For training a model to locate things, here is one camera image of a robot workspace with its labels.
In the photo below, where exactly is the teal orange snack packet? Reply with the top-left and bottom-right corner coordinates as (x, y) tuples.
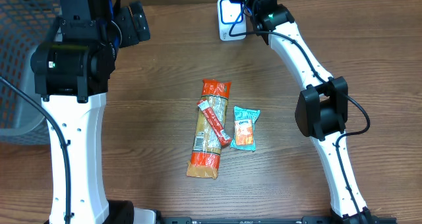
(230, 106), (260, 152)

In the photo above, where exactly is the red stick sachet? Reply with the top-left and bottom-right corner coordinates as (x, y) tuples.
(197, 99), (232, 146)

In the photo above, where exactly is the long orange pasta packet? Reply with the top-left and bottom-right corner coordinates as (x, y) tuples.
(187, 79), (231, 179)

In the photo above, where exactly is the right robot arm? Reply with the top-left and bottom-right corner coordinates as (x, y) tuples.
(228, 0), (397, 224)

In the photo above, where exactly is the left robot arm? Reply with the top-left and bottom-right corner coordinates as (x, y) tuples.
(30, 0), (158, 224)

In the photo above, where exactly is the white barcode scanner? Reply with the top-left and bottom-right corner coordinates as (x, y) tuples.
(217, 0), (247, 42)

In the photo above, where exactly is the grey plastic mesh basket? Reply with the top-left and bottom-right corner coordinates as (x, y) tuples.
(1, 0), (61, 146)

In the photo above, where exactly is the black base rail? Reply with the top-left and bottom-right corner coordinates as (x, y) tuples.
(158, 216), (335, 224)

